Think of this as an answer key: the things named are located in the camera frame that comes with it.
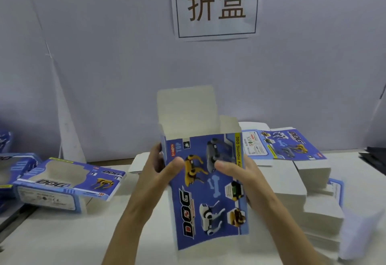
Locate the person's right forearm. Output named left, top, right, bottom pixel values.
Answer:
left=259, top=204, right=329, bottom=265

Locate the blue dog-print cardboard box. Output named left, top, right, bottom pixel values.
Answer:
left=157, top=85, right=251, bottom=265
left=13, top=157, right=126, bottom=213

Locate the stack of boxes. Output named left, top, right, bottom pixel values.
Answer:
left=128, top=151, right=164, bottom=175
left=238, top=122, right=346, bottom=259

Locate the pile of blue boxes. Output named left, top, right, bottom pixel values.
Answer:
left=0, top=130, right=44, bottom=211

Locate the person's left forearm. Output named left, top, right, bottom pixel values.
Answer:
left=101, top=208, right=148, bottom=265

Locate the black object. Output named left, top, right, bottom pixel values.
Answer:
left=361, top=147, right=386, bottom=175

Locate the person's right hand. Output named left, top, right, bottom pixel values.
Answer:
left=214, top=156, right=281, bottom=226

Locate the person's left hand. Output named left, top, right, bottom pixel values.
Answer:
left=123, top=143, right=186, bottom=222

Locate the white folded paper sheet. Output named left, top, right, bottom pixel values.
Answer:
left=338, top=208, right=384, bottom=261

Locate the white paper wall sign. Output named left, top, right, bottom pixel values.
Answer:
left=170, top=0, right=263, bottom=40

